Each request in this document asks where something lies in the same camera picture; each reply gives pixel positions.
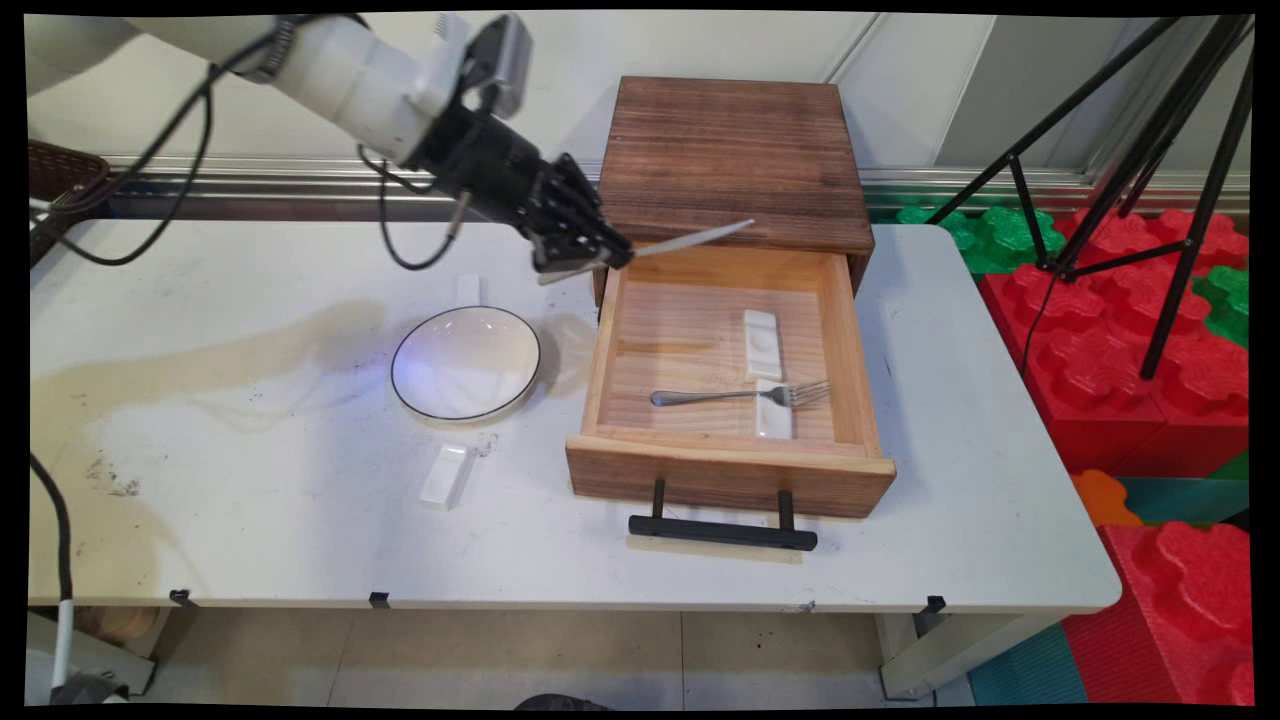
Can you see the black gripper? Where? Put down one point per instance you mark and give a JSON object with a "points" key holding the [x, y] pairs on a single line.
{"points": [[490, 165]]}

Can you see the silver metal knife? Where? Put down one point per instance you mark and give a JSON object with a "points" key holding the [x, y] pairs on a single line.
{"points": [[700, 237]]}

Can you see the white ceramic cutlery rest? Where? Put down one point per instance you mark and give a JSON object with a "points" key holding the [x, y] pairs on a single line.
{"points": [[447, 478], [762, 345], [775, 425], [468, 290]]}

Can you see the white plate with black rim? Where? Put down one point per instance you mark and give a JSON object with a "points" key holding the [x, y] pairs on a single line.
{"points": [[465, 362]]}

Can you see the dark wooden cabinet box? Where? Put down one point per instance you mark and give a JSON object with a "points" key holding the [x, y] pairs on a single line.
{"points": [[730, 150]]}

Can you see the silver metal fork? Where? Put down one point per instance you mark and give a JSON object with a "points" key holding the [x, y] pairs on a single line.
{"points": [[700, 397]]}

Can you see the light wooden drawer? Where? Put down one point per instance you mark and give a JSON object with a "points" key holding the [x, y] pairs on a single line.
{"points": [[730, 475]]}

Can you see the beige tape strip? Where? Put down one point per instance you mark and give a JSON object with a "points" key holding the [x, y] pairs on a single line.
{"points": [[700, 556]]}

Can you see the brown woven basket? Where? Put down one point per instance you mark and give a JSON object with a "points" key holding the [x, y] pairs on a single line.
{"points": [[60, 165]]}

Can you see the large red foam block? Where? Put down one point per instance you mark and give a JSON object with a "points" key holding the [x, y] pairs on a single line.
{"points": [[1090, 370]]}

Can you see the white table leg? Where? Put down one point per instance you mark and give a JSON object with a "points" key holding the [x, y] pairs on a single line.
{"points": [[950, 655]]}

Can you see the orange foam piece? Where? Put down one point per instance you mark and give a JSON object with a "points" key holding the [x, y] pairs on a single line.
{"points": [[1100, 500]]}

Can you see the black tripod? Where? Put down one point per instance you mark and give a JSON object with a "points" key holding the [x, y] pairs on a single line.
{"points": [[1169, 110]]}

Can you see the teal foam mat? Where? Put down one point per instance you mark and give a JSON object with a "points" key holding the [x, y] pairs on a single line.
{"points": [[1025, 670]]}

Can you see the small green foam block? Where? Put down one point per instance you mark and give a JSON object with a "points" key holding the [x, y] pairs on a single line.
{"points": [[1228, 305]]}

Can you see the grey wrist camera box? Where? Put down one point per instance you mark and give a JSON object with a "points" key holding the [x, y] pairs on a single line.
{"points": [[505, 60]]}

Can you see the aluminium wall rail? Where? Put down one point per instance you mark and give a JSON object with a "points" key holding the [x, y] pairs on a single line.
{"points": [[300, 185]]}

